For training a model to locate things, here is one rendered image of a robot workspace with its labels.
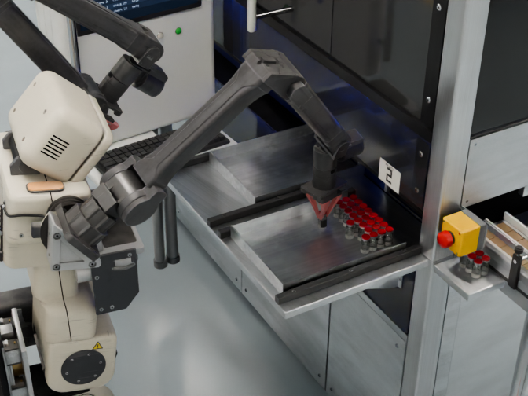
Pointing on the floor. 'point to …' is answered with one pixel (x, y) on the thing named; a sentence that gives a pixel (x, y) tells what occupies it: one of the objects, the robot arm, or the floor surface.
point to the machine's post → (444, 185)
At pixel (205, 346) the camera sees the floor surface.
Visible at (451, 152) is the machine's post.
